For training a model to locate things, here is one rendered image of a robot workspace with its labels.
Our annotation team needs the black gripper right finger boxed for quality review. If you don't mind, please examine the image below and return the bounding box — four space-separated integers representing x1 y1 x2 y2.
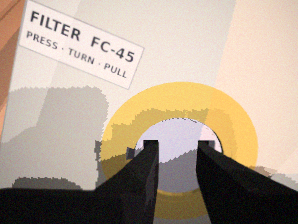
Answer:
196 142 298 224

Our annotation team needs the grey cylinder with two slots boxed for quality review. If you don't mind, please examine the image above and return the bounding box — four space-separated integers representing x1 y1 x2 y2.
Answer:
134 118 222 193

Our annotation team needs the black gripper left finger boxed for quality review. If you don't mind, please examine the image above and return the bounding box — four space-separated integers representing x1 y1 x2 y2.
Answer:
0 142 159 224

